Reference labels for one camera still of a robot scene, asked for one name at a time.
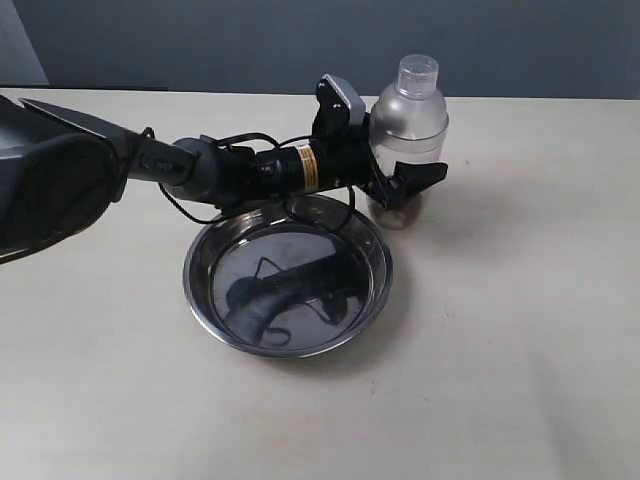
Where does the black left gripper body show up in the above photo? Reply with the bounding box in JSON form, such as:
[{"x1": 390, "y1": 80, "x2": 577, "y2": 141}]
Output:
[{"x1": 311, "y1": 76, "x2": 385, "y2": 200}]

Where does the clear plastic shaker bottle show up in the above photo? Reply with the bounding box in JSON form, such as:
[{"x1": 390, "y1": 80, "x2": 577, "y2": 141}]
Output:
[{"x1": 368, "y1": 54, "x2": 449, "y2": 230}]

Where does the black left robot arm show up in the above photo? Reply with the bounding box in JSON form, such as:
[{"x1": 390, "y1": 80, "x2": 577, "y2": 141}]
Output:
[{"x1": 1, "y1": 75, "x2": 447, "y2": 263}]

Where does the round stainless steel plate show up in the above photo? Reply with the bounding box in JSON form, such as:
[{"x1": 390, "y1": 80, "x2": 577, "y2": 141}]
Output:
[{"x1": 182, "y1": 195, "x2": 394, "y2": 359}]

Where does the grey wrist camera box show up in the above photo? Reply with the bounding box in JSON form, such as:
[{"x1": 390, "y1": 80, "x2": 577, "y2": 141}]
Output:
[{"x1": 322, "y1": 74, "x2": 366, "y2": 126}]

